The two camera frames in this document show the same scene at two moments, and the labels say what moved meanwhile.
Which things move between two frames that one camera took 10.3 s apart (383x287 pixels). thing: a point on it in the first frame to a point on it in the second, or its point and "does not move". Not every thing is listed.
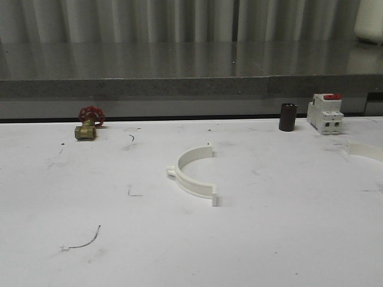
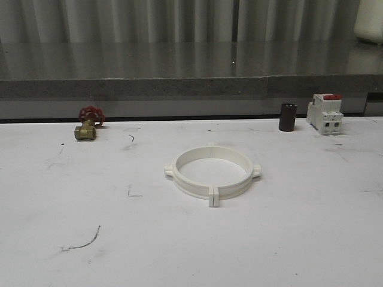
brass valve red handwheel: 90,116 does not move
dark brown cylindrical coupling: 288,116 does not move
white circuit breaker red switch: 324,113 does not move
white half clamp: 371,150 to 231,189
